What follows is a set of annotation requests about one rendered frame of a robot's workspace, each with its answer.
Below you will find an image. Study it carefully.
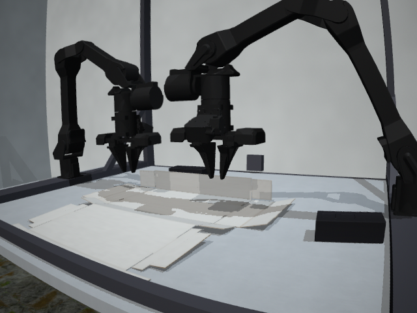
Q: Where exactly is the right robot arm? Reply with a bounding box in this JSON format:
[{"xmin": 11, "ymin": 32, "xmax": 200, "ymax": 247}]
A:
[{"xmin": 53, "ymin": 40, "xmax": 164, "ymax": 179}]

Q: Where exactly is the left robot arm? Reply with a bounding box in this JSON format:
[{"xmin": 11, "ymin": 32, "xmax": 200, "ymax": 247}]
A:
[{"xmin": 164, "ymin": 0, "xmax": 417, "ymax": 216}]

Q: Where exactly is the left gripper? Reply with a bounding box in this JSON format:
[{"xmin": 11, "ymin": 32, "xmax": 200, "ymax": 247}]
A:
[{"xmin": 170, "ymin": 99, "xmax": 265, "ymax": 179}]

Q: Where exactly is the white cardboard blank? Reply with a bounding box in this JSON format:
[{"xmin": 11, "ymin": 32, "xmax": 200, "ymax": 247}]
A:
[{"xmin": 13, "ymin": 170, "xmax": 296, "ymax": 281}]

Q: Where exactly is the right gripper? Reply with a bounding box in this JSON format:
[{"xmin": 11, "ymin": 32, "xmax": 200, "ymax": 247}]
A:
[{"xmin": 96, "ymin": 111, "xmax": 162, "ymax": 173}]

